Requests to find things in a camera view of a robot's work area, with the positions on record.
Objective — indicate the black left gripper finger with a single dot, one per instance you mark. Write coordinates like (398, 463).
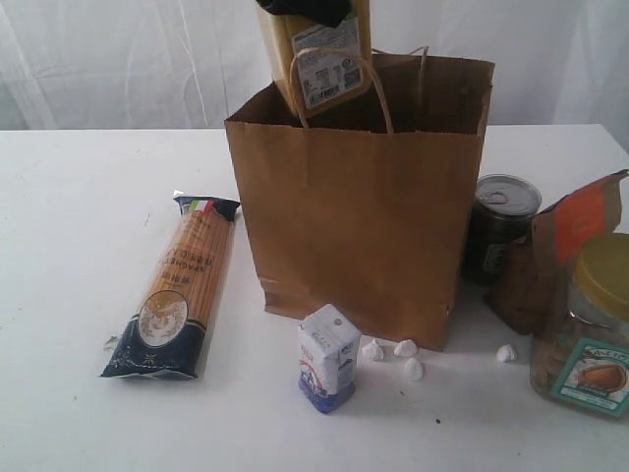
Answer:
(329, 13)

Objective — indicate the yellow millet bottle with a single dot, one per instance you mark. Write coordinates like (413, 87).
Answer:
(312, 65)

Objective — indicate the brown paper shopping bag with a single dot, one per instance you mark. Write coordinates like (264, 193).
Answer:
(366, 206)

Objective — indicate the dark can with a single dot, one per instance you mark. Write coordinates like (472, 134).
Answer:
(503, 209)

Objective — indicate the brown kraft pouch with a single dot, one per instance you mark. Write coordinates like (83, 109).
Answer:
(537, 265)

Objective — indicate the glass nut jar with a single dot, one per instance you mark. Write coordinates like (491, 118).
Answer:
(581, 357)

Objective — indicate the white backdrop curtain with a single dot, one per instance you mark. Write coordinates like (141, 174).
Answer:
(189, 64)

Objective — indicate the small white blue milk carton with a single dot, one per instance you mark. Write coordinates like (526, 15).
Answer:
(328, 353)

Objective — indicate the white garlic clove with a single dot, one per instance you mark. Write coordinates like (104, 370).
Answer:
(413, 369)
(373, 351)
(406, 349)
(506, 354)

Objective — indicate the spaghetti pack, blue ends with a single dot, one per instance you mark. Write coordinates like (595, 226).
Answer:
(164, 338)

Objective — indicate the torn clear plastic scrap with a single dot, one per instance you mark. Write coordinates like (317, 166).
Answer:
(111, 344)

